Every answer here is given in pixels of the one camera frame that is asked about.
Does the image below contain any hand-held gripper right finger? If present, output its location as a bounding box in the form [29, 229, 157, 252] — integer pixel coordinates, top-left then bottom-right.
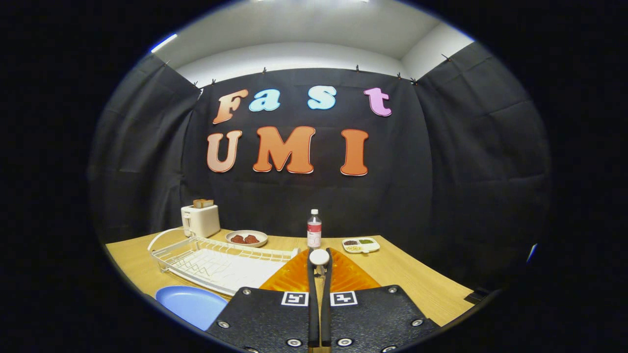
[321, 248, 441, 353]

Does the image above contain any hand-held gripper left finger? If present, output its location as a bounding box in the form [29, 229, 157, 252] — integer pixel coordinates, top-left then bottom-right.
[205, 248, 320, 353]

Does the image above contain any white wire dish rack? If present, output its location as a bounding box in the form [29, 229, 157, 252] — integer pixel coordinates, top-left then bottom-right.
[148, 227, 301, 297]

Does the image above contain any blue plate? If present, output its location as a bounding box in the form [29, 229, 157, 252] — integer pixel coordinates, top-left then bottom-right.
[155, 286, 229, 331]

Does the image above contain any white-handled spoon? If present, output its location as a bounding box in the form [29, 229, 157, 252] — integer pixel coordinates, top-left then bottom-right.
[309, 249, 331, 280]

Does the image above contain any white divided dish with beans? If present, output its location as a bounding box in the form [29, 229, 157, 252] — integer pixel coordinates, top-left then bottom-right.
[342, 237, 381, 254]

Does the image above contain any small beige plate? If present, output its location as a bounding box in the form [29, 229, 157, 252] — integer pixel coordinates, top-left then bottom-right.
[225, 230, 268, 248]

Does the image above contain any clear plastic bottle red label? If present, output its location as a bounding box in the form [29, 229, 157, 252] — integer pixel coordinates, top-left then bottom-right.
[307, 209, 322, 249]

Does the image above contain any white toaster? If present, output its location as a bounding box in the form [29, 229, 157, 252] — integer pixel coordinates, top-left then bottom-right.
[181, 204, 221, 239]

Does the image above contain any black backdrop cloth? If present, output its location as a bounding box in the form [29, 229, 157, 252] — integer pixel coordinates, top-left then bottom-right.
[88, 42, 552, 295]

